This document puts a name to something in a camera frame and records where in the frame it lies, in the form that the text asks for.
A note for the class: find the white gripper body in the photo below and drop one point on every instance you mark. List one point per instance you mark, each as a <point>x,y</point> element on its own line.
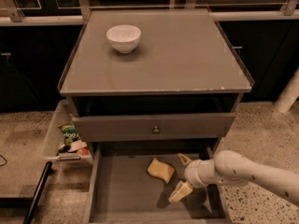
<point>192,173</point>

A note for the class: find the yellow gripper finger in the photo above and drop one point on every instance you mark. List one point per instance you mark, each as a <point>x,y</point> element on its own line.
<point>184,159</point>
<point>182,190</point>

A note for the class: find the yellow sponge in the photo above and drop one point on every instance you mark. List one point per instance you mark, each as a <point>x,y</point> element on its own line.
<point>161,170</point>

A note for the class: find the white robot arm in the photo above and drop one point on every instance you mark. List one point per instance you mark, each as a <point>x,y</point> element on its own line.
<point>230,168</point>

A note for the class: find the grey top drawer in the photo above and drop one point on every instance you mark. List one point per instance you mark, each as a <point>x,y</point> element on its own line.
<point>139,127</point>

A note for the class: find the round metal drawer knob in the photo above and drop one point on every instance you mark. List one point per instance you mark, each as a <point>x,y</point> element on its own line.
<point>155,130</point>

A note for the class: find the grey open middle drawer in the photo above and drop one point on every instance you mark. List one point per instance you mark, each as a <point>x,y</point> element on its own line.
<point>122,191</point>

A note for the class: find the grey wooden drawer cabinet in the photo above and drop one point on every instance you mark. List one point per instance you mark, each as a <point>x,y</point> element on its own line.
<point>183,64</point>

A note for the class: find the white and red snack packet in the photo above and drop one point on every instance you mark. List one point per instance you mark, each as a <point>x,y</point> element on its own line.
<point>77,147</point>

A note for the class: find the green chip bag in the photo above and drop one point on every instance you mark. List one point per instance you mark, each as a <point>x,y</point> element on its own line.
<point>70,133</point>

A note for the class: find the clear plastic storage bin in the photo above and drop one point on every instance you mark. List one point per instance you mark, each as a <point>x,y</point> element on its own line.
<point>54,138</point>

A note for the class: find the white ceramic bowl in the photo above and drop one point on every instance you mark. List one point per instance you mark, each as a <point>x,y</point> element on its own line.
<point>124,38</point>

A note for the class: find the black bar on floor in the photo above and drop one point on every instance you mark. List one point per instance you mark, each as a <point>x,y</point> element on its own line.
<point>39,189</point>

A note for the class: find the white railing frame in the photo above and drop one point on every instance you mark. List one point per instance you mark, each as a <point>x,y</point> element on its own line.
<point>52,12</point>

